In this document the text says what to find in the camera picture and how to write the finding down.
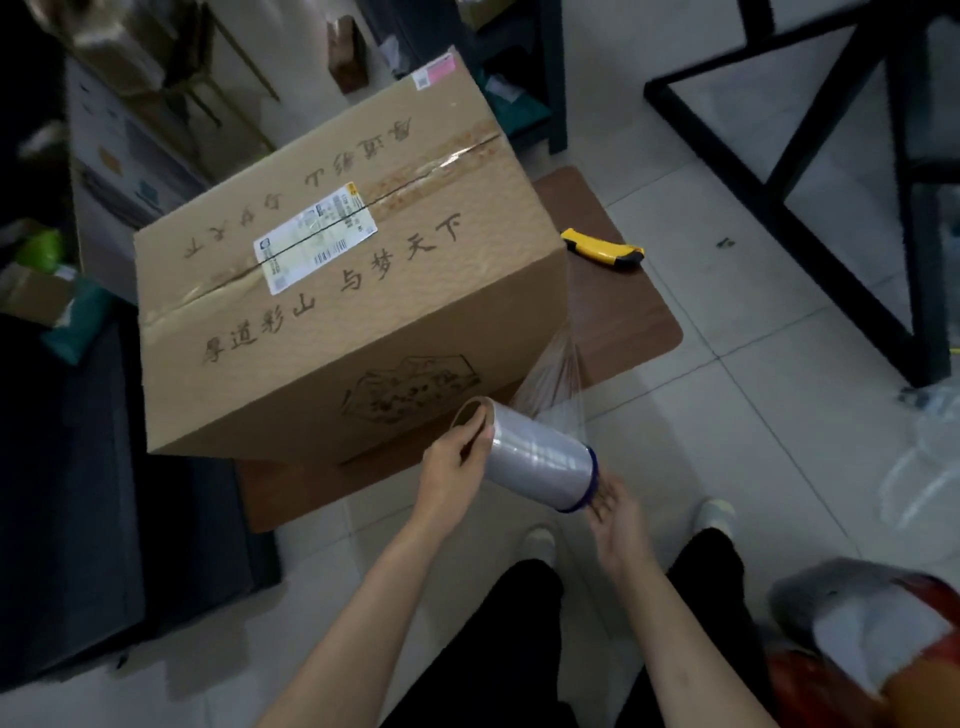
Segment brown cardboard box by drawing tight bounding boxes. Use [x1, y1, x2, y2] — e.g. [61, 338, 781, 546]
[133, 46, 570, 466]

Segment stretch film roll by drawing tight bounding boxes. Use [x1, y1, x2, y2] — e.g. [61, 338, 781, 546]
[449, 254, 601, 515]

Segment person's right forearm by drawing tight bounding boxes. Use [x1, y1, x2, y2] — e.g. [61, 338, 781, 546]
[611, 554, 781, 728]

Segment dark low cabinet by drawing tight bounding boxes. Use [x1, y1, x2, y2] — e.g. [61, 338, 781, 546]
[0, 0, 285, 695]

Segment person's black trousers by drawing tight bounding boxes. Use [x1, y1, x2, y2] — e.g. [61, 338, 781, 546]
[382, 527, 781, 728]

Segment person's left forearm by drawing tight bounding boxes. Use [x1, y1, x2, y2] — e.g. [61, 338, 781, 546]
[254, 517, 451, 728]

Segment person's white shoe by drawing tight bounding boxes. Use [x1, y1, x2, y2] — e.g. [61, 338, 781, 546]
[693, 496, 739, 541]
[518, 524, 558, 571]

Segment person's left white shoe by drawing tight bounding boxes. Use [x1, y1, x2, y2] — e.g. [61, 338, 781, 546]
[518, 524, 558, 571]

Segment person's left hand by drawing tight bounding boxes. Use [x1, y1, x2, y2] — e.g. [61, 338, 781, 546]
[410, 404, 496, 538]

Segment person's right white shoe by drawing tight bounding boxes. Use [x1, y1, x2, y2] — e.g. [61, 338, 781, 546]
[693, 496, 739, 541]

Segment small dark brown box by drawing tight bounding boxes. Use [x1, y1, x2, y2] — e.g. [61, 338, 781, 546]
[326, 14, 370, 95]

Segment clear plastic bag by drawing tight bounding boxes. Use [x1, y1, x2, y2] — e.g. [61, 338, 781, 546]
[877, 382, 960, 534]

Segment green bag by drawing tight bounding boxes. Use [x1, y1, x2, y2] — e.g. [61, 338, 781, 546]
[14, 228, 69, 275]

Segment yellow utility knife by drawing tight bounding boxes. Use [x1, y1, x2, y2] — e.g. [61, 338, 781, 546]
[560, 227, 646, 269]

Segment dark shelf unit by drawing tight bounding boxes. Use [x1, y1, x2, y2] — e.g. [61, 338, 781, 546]
[359, 0, 569, 155]

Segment brown wooden board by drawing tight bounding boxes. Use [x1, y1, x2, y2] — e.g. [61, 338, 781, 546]
[236, 164, 685, 535]

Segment black metal table frame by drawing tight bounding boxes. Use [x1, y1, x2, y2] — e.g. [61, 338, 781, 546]
[643, 0, 960, 390]

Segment open cardboard box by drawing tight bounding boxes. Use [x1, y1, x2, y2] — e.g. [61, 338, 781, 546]
[0, 262, 76, 329]

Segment large white flat box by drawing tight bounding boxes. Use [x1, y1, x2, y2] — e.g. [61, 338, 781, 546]
[63, 56, 211, 305]

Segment grey plastic basket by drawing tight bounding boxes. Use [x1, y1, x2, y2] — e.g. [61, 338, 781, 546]
[764, 558, 960, 728]

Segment person's right hand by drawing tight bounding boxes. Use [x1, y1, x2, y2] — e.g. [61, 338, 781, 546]
[584, 472, 660, 583]

